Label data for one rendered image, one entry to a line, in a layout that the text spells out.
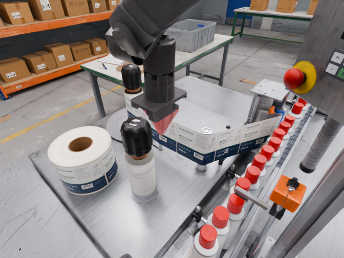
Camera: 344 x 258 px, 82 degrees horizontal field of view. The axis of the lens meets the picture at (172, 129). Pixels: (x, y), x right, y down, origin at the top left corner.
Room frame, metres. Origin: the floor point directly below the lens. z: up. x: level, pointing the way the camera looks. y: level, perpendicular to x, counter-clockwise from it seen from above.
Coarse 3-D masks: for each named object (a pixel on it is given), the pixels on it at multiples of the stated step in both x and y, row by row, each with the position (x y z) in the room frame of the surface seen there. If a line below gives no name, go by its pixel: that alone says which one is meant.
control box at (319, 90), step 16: (320, 0) 0.37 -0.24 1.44; (336, 0) 0.35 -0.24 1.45; (320, 16) 0.36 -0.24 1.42; (336, 16) 0.34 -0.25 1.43; (320, 32) 0.35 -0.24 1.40; (336, 32) 0.33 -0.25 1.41; (304, 48) 0.37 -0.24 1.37; (320, 48) 0.34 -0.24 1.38; (336, 48) 0.31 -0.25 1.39; (304, 64) 0.36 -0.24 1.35; (320, 64) 0.33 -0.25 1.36; (320, 80) 0.31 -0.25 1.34; (336, 80) 0.29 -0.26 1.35; (304, 96) 0.33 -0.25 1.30; (320, 96) 0.30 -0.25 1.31; (336, 96) 0.28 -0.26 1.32; (336, 112) 0.27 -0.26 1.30
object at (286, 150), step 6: (306, 120) 0.84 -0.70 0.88; (300, 126) 0.79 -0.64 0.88; (294, 138) 0.70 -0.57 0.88; (288, 144) 0.65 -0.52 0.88; (288, 150) 0.62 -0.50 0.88; (282, 156) 0.58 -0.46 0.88; (282, 162) 0.55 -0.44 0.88; (270, 174) 0.49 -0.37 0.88; (252, 204) 0.36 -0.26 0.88; (246, 216) 0.32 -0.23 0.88; (222, 252) 0.22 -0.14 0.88
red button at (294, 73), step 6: (288, 72) 0.35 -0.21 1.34; (294, 72) 0.34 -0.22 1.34; (300, 72) 0.34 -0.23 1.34; (288, 78) 0.34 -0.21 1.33; (294, 78) 0.33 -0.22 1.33; (300, 78) 0.33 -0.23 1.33; (306, 78) 0.34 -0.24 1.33; (288, 84) 0.34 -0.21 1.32; (294, 84) 0.33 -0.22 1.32; (300, 84) 0.33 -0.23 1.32
